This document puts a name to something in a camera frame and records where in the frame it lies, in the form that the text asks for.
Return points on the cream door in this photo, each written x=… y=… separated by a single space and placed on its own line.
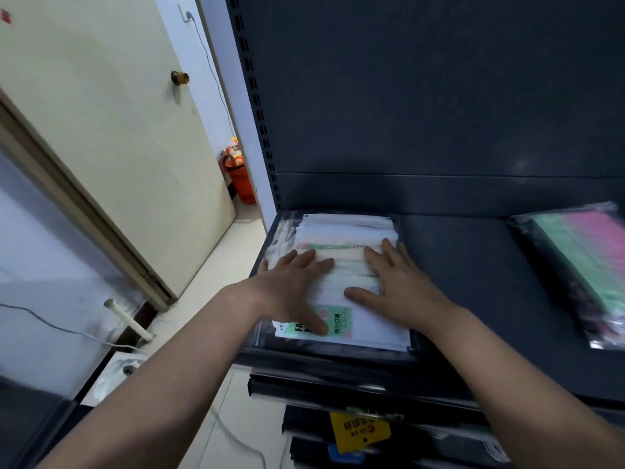
x=107 y=117

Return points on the orange fire extinguisher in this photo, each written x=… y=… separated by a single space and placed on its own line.
x=238 y=175

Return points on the person's left hand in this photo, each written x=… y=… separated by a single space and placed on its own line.
x=281 y=293

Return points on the person's right middle finger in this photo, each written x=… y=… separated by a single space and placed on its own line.
x=389 y=250

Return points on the person's left forearm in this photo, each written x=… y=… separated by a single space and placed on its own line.
x=161 y=390

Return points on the beige door frame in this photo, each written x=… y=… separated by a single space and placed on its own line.
x=78 y=205

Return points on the stack of white mask packets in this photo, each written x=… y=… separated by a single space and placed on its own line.
x=346 y=234

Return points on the metal floor drain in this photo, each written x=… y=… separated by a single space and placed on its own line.
x=129 y=370

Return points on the pack of coloured masks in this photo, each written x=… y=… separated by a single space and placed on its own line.
x=581 y=258

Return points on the blue hanging tag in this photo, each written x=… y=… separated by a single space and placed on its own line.
x=344 y=456

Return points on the person's left middle finger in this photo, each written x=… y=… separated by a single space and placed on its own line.
x=303 y=259

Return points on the person's left thumb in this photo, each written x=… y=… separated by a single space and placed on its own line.
x=312 y=321

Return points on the person's right forearm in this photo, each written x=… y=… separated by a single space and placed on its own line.
x=517 y=400

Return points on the yellow hanging tag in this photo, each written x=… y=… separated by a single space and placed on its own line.
x=359 y=431

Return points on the person's right hand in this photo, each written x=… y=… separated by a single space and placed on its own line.
x=405 y=295

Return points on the person's left little finger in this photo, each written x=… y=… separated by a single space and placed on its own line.
x=262 y=266

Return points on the person's right thumb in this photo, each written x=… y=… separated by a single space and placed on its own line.
x=362 y=295

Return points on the red door sticker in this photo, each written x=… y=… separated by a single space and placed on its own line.
x=5 y=16

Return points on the white pipe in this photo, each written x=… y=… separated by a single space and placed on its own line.
x=128 y=319

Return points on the dark grey shelf unit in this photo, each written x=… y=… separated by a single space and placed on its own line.
x=439 y=92

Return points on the brass door knob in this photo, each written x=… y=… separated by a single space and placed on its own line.
x=179 y=78

